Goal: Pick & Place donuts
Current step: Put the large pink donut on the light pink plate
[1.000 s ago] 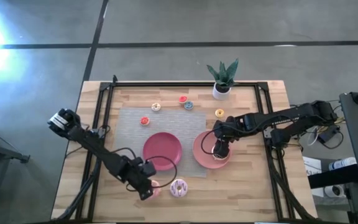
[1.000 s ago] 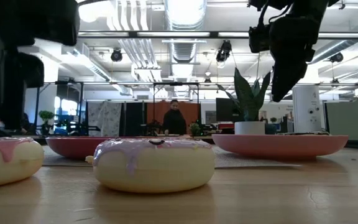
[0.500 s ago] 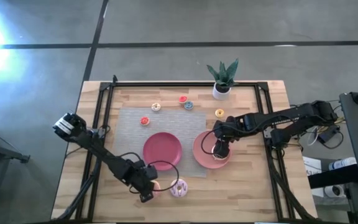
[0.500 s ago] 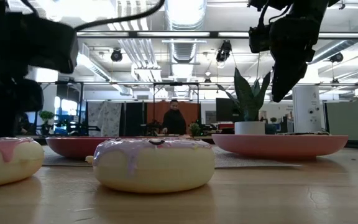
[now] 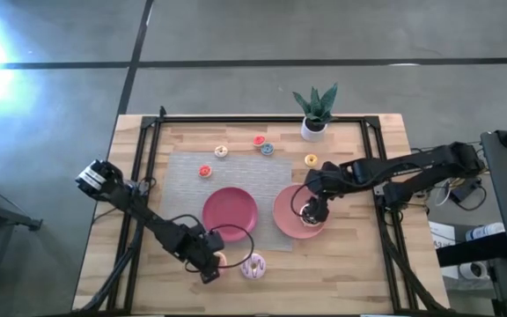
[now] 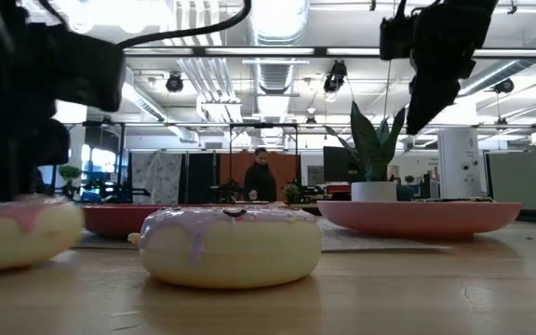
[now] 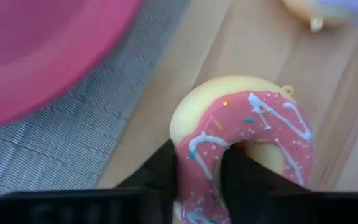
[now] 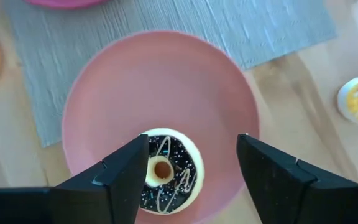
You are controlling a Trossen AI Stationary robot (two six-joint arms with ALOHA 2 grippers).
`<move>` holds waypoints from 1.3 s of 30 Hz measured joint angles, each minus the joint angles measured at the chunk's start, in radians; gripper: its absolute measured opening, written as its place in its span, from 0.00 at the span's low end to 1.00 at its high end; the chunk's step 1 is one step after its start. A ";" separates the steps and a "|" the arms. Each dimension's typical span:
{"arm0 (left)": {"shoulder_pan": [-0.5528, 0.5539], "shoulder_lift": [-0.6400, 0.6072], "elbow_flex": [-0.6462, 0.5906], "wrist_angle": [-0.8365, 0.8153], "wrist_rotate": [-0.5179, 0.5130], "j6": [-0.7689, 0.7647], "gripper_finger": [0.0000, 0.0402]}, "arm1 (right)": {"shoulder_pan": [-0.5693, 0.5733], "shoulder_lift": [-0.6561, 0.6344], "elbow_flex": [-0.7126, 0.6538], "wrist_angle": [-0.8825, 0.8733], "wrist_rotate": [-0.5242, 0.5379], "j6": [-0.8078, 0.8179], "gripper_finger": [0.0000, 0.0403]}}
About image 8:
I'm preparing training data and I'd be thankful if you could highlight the magenta plate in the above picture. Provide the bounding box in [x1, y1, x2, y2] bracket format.
[23, 0, 111, 9]

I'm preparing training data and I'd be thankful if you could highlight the grey woven placemat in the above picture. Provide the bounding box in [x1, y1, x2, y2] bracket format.
[3, 0, 337, 148]

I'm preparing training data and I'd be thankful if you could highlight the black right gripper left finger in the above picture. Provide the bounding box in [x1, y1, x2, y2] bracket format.
[50, 134, 150, 224]

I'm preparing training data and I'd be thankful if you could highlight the chocolate sprinkled donut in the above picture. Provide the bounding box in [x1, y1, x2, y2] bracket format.
[139, 128, 205, 215]

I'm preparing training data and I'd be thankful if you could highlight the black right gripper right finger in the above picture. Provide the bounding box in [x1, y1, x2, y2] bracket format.
[236, 134, 358, 224]

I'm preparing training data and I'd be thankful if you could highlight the pale pink plate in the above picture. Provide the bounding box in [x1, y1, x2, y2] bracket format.
[61, 30, 260, 224]

